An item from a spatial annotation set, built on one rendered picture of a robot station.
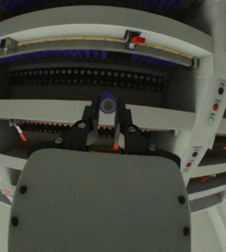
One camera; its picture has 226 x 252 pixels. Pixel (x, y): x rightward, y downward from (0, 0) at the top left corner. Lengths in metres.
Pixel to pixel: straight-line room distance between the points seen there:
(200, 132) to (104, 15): 0.34
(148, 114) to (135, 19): 0.19
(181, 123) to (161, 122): 0.06
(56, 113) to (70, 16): 0.19
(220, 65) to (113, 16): 0.25
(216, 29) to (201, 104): 0.18
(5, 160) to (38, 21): 0.42
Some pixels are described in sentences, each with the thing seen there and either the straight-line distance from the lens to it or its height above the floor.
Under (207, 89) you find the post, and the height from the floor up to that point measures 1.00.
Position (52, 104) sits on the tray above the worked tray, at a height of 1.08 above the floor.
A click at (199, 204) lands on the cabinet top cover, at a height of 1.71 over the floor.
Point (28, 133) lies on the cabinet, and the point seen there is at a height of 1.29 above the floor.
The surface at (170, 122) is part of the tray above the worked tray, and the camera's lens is 0.31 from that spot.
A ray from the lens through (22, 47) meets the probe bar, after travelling 0.35.
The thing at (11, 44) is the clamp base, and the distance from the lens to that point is 0.34.
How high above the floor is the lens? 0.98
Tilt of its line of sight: 29 degrees up
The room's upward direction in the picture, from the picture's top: 174 degrees counter-clockwise
